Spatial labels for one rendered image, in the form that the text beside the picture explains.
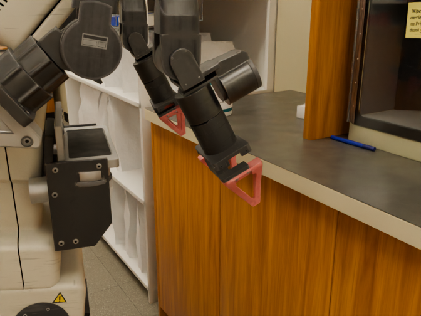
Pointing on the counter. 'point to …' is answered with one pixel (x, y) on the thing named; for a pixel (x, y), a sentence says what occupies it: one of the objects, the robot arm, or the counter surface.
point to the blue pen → (353, 143)
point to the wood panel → (329, 68)
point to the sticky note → (413, 20)
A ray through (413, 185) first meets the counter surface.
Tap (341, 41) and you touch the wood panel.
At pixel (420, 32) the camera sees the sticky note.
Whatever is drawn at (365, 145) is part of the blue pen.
